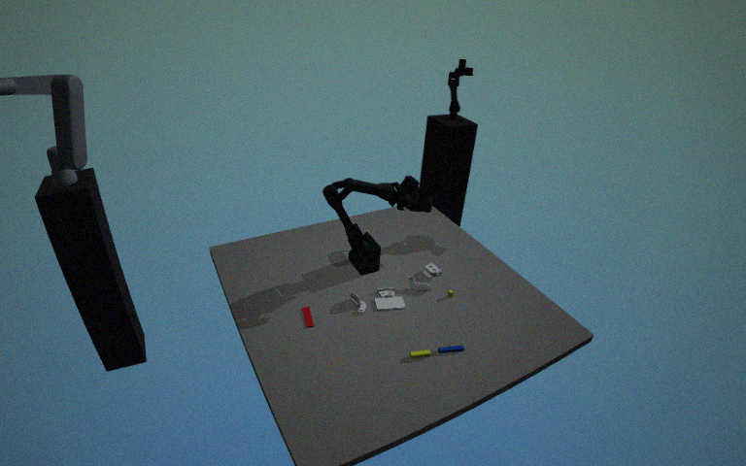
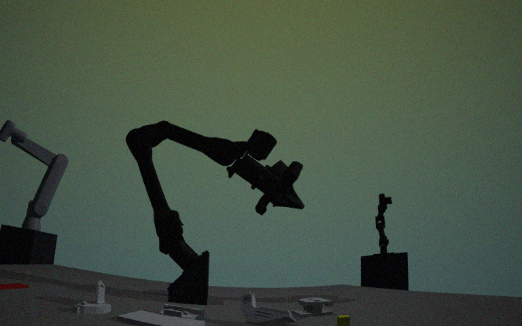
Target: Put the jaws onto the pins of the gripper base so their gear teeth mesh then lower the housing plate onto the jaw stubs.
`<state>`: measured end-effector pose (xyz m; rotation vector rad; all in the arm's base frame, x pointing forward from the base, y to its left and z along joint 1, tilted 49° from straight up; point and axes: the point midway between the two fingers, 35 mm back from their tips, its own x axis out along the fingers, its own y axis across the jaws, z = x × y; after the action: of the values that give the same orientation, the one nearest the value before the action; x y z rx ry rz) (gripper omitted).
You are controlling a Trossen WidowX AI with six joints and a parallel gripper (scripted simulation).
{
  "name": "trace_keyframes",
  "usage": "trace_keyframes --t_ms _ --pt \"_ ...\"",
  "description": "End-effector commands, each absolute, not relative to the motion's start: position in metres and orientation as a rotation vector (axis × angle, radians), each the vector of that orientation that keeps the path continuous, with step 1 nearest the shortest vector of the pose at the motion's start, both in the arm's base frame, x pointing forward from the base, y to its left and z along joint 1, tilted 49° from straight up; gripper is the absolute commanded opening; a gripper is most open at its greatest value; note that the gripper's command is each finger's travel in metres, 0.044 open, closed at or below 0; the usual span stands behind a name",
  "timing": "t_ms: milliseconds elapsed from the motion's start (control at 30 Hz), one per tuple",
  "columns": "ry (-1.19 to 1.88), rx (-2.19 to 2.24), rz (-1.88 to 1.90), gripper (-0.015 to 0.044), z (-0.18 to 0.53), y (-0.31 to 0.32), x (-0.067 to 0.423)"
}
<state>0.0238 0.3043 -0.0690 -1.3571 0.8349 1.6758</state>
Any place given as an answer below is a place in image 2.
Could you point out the red rectangular block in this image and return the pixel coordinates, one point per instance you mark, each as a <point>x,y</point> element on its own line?
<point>13,286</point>

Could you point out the olive yellow block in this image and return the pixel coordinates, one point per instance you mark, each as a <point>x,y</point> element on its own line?
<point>343,320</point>

